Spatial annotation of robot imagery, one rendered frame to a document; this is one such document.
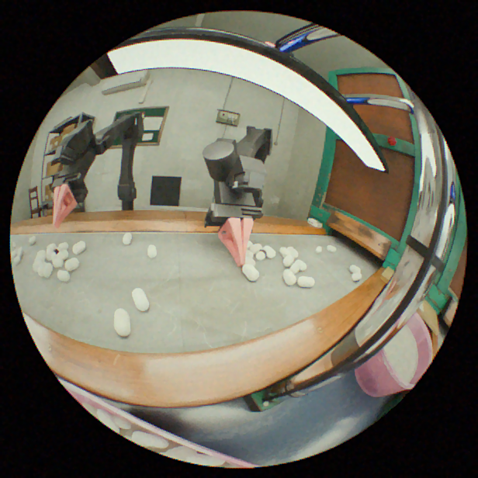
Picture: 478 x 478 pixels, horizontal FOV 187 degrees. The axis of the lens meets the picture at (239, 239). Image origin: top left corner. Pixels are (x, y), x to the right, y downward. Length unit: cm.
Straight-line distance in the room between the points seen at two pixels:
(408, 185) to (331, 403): 65
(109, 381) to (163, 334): 9
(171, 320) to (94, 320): 11
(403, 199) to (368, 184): 17
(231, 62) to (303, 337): 31
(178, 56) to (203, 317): 31
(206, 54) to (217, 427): 41
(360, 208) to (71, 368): 81
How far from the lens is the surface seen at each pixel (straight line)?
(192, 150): 228
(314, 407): 27
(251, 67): 21
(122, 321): 18
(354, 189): 71
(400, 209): 65
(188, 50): 20
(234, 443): 24
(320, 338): 19
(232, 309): 21
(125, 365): 15
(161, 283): 24
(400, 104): 30
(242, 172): 24
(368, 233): 61
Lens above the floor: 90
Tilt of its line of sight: 24 degrees down
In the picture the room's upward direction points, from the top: 12 degrees clockwise
